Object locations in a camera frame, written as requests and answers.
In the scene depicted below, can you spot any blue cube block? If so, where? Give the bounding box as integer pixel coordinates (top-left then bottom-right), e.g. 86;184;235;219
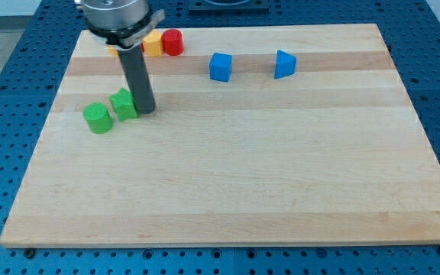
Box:
209;53;232;82

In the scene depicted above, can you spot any green star block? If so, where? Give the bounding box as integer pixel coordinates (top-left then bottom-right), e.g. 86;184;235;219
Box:
109;88;139;121

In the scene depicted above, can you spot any blue triangle block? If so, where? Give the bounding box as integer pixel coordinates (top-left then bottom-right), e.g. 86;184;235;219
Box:
274;50;297;79

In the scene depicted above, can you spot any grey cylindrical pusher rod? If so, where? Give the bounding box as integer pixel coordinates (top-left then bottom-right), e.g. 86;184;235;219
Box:
118;46;156;115

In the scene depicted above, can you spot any yellow block behind rod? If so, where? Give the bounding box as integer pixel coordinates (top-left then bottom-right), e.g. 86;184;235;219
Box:
108;46;118;57

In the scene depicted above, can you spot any yellow hexagon block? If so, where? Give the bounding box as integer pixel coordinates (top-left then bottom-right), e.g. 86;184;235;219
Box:
142;30;163;57

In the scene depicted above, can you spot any green cylinder block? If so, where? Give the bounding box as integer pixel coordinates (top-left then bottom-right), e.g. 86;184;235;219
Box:
83;102;113;134

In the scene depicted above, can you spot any red cylinder block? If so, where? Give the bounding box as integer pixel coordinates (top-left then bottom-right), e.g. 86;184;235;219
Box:
162;28;184;56

